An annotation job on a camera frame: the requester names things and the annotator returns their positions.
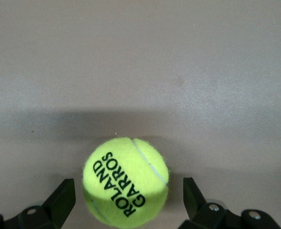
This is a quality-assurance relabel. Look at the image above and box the yellow-green tennis ball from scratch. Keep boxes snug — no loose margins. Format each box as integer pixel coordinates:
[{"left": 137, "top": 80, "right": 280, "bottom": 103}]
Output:
[{"left": 82, "top": 137, "right": 170, "bottom": 229}]

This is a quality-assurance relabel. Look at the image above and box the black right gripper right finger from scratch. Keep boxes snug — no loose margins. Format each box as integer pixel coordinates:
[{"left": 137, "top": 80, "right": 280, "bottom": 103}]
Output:
[{"left": 178, "top": 177, "right": 281, "bottom": 229}]

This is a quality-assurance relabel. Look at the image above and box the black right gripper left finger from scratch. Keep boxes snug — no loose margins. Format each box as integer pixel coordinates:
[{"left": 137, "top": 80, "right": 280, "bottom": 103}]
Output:
[{"left": 0, "top": 178, "right": 76, "bottom": 229}]

